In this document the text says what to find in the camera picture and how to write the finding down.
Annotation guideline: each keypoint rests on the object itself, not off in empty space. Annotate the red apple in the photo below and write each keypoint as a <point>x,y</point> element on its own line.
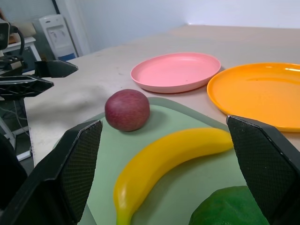
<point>127,110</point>

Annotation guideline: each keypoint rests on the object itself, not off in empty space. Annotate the pink plate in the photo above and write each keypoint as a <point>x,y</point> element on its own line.
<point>175,70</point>

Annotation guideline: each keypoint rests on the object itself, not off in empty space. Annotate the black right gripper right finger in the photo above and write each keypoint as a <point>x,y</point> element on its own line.
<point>269,168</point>

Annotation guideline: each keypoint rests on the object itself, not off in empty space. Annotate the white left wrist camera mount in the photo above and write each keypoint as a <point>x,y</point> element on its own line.
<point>3,35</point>

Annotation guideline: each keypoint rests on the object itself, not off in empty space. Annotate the yellow banana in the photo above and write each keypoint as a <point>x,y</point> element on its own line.
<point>159,161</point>

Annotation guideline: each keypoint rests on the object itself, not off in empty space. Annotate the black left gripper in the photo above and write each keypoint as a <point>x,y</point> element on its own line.
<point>11,65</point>

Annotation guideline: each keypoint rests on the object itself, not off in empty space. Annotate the white water dispenser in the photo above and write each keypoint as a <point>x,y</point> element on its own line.
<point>58,35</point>

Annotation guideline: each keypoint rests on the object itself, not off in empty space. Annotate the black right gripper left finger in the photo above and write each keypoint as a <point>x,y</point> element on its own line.
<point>58,178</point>

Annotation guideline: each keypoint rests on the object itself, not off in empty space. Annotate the orange plate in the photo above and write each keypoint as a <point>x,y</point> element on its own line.
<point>257,93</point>

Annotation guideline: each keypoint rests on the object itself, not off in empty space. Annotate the light green tray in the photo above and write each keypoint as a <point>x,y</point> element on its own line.
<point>187,168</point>

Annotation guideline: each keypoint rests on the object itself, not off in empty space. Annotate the green vegetable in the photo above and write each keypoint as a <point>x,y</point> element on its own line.
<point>225,206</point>

